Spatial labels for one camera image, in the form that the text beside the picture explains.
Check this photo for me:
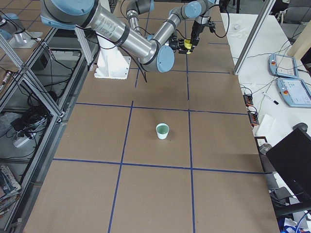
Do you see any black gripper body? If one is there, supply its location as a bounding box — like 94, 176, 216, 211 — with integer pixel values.
169, 36, 185, 53
190, 19, 209, 46

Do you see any yellow plastic cup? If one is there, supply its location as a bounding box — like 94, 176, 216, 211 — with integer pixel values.
184, 39, 194, 54

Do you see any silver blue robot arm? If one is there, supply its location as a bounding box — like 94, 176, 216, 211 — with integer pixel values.
40, 0, 209, 72
126, 0, 189, 54

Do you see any light green plastic cup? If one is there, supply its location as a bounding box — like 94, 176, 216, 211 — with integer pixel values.
155, 123, 170, 140

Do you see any clear plastic bag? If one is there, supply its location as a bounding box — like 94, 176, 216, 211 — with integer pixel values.
226, 20, 250, 39

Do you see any orange black connector board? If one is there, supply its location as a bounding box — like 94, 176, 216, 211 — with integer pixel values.
243, 94, 253, 107

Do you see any upper blue teach pendant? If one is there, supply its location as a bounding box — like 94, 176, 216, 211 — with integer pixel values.
268, 53, 299, 78

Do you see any blue teach pendant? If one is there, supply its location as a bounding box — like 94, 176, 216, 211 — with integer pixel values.
268, 53, 299, 78
277, 78, 311, 108

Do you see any black white marker pen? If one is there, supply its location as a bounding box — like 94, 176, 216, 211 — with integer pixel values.
262, 92, 279, 105

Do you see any lower blue teach pendant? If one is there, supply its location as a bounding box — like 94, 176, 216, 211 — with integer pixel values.
277, 78, 311, 108

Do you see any white paper sheet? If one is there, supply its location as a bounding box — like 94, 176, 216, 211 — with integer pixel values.
255, 114, 276, 137

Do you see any black monitor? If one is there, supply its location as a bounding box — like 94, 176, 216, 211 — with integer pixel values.
266, 128, 311, 202

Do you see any white power strip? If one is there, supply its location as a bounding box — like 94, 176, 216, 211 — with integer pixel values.
13, 135, 32, 148

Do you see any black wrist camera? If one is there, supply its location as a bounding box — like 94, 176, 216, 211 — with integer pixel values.
205, 21, 216, 33

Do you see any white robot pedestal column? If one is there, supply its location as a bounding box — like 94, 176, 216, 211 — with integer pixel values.
93, 0, 132, 80

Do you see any aluminium frame post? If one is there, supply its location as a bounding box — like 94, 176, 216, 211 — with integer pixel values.
233, 0, 276, 75

